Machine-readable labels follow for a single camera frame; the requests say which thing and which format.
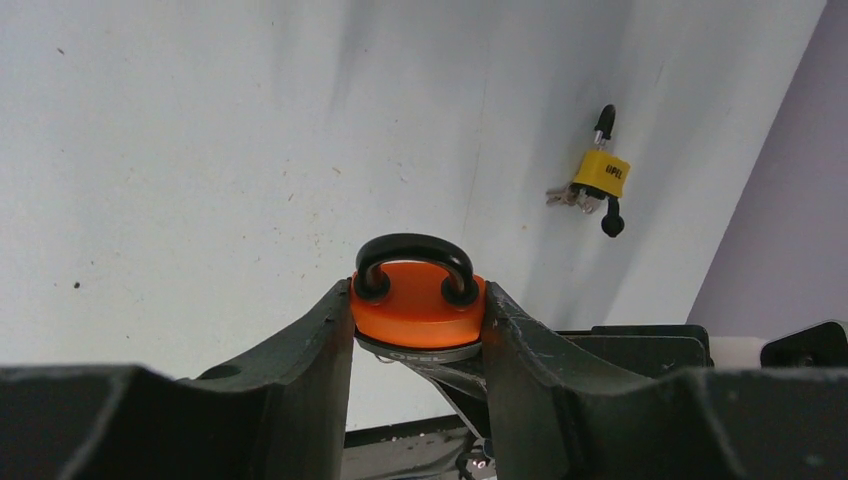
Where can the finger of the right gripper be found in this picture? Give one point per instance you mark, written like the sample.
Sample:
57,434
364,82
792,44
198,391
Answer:
463,385
649,350

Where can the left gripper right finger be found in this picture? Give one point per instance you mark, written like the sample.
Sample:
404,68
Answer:
559,412

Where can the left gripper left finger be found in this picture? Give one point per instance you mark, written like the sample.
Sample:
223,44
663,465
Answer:
276,411

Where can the orange black padlock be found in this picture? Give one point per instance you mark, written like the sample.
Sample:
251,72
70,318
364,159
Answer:
415,298

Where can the black headed key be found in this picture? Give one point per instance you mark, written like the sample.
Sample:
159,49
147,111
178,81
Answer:
613,224

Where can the yellow padlock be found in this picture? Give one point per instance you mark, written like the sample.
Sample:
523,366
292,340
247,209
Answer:
600,172

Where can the silver key bunch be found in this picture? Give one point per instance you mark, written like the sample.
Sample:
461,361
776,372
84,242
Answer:
575,195

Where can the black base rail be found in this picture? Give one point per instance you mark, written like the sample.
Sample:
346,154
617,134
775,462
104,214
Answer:
435,448

